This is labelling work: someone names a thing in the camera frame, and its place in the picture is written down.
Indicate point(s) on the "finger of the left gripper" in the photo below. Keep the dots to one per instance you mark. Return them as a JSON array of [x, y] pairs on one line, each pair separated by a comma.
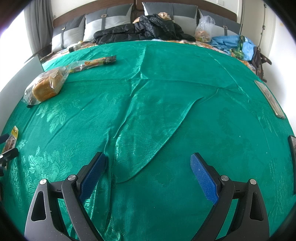
[[8, 156], [3, 138]]

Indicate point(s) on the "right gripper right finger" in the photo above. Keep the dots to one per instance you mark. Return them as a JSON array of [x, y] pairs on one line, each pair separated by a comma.
[[250, 220]]

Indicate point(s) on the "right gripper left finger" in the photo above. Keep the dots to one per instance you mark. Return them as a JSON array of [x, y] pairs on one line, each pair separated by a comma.
[[44, 219]]

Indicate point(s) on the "yellow brown snack packet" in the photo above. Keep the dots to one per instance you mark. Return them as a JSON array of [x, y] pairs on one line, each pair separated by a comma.
[[11, 141]]

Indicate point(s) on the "clear plastic bag of snacks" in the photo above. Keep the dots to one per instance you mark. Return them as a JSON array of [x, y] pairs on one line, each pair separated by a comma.
[[203, 32]]

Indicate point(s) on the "white storage box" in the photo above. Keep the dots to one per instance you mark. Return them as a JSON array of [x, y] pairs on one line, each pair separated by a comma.
[[13, 92]]

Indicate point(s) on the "bagged bread loaf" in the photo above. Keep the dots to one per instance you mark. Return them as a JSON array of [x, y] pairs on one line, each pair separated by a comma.
[[45, 86]]

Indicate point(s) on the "patterned-case smartphone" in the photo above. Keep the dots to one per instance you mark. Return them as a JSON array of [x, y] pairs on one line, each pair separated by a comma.
[[270, 99]]

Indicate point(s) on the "far left grey pillow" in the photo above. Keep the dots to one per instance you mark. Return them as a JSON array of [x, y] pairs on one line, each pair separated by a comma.
[[68, 33]]

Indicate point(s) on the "grey pillow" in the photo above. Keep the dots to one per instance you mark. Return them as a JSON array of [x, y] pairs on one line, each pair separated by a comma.
[[223, 26], [106, 18], [185, 15], [68, 33]]

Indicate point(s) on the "long black-tipped snack pack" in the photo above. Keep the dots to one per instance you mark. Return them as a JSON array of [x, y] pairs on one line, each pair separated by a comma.
[[79, 66]]

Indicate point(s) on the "grey curtain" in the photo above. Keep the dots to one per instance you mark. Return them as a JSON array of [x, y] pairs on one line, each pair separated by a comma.
[[38, 19]]

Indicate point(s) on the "green satin bedspread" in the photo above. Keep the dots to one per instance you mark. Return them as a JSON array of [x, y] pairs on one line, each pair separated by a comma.
[[148, 112]]

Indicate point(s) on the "wooden chair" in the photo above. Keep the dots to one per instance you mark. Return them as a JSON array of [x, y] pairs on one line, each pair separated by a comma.
[[257, 61]]

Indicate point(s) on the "blue cloth pile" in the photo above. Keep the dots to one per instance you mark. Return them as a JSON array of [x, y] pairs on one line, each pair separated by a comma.
[[238, 45]]

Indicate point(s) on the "black puffer jacket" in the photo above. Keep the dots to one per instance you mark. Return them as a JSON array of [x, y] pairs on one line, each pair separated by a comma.
[[147, 28]]

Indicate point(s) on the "brown headboard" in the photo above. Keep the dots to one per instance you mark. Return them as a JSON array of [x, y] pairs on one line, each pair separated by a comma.
[[64, 11]]

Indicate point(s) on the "far right grey pillow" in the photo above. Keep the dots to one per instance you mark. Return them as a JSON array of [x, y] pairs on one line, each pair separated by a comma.
[[223, 26]]

